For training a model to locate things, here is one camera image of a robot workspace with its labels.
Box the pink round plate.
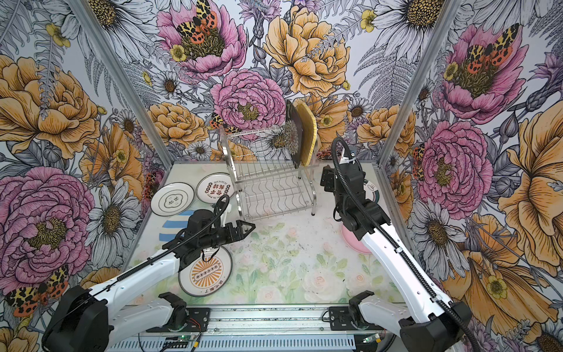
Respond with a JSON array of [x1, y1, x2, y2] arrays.
[[341, 224, 372, 255]]

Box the black floral square plate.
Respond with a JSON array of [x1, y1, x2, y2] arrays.
[[283, 100, 303, 169]]

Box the yellow woven square plate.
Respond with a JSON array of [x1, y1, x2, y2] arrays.
[[293, 99, 318, 167]]

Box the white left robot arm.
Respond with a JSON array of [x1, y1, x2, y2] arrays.
[[42, 209, 256, 351]]

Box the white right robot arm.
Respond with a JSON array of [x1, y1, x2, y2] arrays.
[[320, 162, 480, 351]]

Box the chrome two-tier dish rack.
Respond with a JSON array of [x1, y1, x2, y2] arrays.
[[219, 125, 318, 221]]

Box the white plate green red band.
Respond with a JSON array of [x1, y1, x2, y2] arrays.
[[364, 180, 380, 203]]

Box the blue white striped plate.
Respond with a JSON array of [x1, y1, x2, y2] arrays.
[[158, 210, 194, 242]]

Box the white plate red characters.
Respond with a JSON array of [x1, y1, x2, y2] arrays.
[[196, 172, 235, 204]]

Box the white plate orange sunburst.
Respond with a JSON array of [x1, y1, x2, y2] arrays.
[[178, 246, 233, 297]]

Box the white plate green rim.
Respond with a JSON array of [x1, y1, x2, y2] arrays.
[[150, 182, 195, 216]]

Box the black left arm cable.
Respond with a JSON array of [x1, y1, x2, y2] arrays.
[[48, 194, 231, 326]]

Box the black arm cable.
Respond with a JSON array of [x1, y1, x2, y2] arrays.
[[48, 194, 231, 326], [330, 136, 480, 352]]

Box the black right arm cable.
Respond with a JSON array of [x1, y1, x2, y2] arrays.
[[330, 136, 480, 352]]

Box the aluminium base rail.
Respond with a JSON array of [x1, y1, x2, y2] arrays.
[[109, 304, 394, 351]]

